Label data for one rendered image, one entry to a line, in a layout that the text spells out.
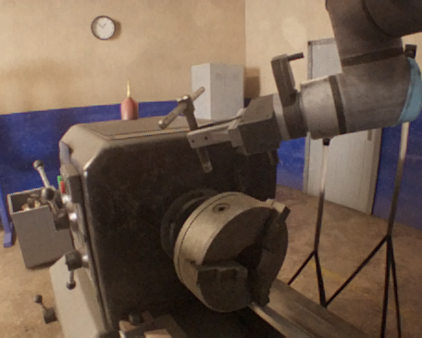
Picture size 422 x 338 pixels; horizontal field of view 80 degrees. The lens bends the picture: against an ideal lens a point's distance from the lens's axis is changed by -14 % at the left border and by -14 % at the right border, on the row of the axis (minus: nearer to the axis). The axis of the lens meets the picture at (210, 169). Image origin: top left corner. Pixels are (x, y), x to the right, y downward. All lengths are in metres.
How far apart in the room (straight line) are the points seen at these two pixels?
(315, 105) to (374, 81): 0.08
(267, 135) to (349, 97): 0.12
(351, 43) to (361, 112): 0.09
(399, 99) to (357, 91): 0.06
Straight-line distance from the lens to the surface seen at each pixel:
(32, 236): 2.76
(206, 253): 0.54
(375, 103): 0.42
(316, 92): 0.42
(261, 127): 0.40
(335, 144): 3.94
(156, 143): 0.65
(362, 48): 0.41
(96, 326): 0.88
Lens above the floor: 1.42
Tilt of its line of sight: 15 degrees down
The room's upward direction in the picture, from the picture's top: 1 degrees counter-clockwise
